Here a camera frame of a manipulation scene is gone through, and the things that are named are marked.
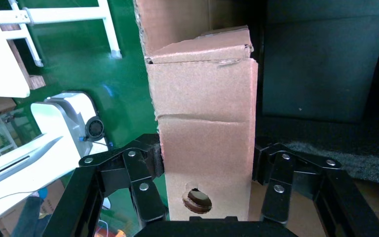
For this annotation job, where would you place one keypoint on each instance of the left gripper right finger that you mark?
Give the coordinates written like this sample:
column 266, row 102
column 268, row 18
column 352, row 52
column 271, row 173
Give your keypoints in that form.
column 277, row 196

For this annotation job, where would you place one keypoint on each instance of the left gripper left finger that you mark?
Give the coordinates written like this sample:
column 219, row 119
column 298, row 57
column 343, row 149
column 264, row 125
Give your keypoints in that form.
column 143, row 196

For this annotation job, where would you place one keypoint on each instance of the white table leg frame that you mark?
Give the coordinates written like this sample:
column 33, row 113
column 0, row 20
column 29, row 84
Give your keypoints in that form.
column 62, row 13

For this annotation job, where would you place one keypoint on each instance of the small brown cardboard box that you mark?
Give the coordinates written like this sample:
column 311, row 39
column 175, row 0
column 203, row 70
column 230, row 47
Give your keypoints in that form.
column 206, row 130

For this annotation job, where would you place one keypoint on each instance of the orange object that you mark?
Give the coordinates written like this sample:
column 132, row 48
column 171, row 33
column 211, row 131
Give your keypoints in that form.
column 114, row 234

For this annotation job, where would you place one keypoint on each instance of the white robot chassis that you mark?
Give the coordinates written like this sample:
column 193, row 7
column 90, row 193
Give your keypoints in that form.
column 62, row 114

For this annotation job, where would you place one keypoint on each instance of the large open cardboard box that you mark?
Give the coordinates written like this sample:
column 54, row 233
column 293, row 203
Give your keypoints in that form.
column 176, row 23

